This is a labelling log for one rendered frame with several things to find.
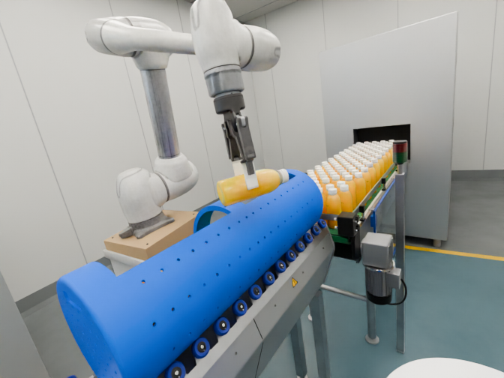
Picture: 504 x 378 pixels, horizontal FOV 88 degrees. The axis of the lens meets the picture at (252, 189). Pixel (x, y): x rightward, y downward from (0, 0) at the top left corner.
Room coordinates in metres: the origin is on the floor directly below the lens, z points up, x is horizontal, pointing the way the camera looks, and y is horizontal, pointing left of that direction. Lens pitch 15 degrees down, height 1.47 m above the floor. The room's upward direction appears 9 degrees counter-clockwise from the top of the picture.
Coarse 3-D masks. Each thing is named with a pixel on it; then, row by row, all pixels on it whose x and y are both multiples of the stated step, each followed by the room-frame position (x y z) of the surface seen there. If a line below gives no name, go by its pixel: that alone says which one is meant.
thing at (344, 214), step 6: (342, 216) 1.05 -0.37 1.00; (348, 216) 1.04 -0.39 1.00; (354, 216) 1.03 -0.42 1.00; (342, 222) 1.04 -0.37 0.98; (348, 222) 1.02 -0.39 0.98; (354, 222) 1.02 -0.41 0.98; (336, 228) 1.07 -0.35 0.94; (342, 228) 1.04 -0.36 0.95; (348, 228) 1.02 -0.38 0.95; (354, 228) 1.02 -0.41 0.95; (342, 234) 1.04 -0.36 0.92; (348, 234) 1.02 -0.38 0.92; (354, 234) 1.02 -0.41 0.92
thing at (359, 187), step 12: (360, 156) 1.94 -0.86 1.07; (372, 156) 1.88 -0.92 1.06; (384, 156) 1.83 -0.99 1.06; (324, 168) 1.74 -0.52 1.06; (372, 168) 1.55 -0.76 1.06; (384, 168) 1.82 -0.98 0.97; (336, 180) 1.38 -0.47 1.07; (348, 180) 1.34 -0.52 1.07; (360, 180) 1.36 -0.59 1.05; (372, 180) 1.54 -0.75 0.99; (360, 192) 1.35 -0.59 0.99
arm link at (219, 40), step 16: (208, 0) 0.64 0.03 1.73; (192, 16) 0.66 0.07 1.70; (208, 16) 0.63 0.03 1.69; (224, 16) 0.64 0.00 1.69; (192, 32) 0.66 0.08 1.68; (208, 32) 0.63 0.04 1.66; (224, 32) 0.64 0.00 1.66; (240, 32) 0.67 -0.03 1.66; (208, 48) 0.63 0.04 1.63; (224, 48) 0.63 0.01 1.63; (240, 48) 0.66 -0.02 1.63; (208, 64) 0.64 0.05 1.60; (224, 64) 0.63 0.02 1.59; (240, 64) 0.70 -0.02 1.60
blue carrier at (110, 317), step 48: (288, 192) 0.90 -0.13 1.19; (192, 240) 0.58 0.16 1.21; (240, 240) 0.64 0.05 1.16; (288, 240) 0.79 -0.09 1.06; (96, 288) 0.42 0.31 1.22; (144, 288) 0.44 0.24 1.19; (192, 288) 0.49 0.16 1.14; (240, 288) 0.59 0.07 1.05; (96, 336) 0.39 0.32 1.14; (144, 336) 0.39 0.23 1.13; (192, 336) 0.47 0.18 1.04
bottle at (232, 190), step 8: (240, 176) 0.65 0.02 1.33; (256, 176) 0.65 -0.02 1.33; (264, 176) 0.65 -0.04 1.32; (272, 176) 0.66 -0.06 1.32; (280, 176) 0.68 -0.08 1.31; (224, 184) 0.62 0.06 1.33; (232, 184) 0.62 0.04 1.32; (240, 184) 0.62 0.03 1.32; (264, 184) 0.64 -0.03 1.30; (272, 184) 0.65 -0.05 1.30; (224, 192) 0.61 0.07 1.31; (232, 192) 0.61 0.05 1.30; (240, 192) 0.62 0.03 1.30; (248, 192) 0.63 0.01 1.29; (256, 192) 0.64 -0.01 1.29; (264, 192) 0.65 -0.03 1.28; (224, 200) 0.61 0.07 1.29; (232, 200) 0.61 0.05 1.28; (240, 200) 0.63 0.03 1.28
